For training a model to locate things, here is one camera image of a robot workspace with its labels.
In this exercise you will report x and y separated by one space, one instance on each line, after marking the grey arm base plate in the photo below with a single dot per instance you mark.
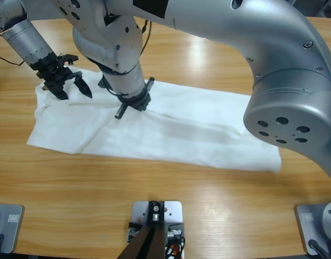
11 224
307 224

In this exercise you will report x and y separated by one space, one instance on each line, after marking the round grey base disc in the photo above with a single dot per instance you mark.
330 218

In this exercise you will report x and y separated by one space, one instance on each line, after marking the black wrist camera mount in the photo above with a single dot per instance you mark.
69 58
103 82

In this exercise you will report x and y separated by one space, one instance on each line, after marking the white t-shirt with black logo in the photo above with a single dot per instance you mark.
181 135

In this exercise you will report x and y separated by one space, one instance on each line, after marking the dark background equipment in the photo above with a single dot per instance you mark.
316 8

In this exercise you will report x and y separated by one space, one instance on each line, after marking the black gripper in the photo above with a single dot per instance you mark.
53 75
138 101

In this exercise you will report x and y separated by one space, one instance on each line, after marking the dark camera post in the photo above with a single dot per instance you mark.
151 240

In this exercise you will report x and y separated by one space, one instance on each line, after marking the white mounting block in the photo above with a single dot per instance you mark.
173 210

